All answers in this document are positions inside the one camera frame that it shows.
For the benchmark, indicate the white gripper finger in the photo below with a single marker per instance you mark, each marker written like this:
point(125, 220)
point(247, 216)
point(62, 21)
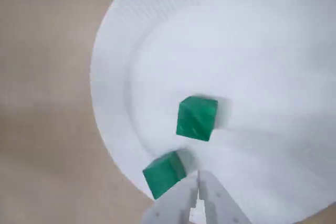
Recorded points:
point(220, 203)
point(173, 203)

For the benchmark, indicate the green cube block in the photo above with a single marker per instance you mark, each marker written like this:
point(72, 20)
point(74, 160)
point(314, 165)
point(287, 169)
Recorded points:
point(162, 176)
point(197, 119)

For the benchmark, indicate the white paper plate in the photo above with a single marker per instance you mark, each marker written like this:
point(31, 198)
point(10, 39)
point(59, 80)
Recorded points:
point(236, 51)

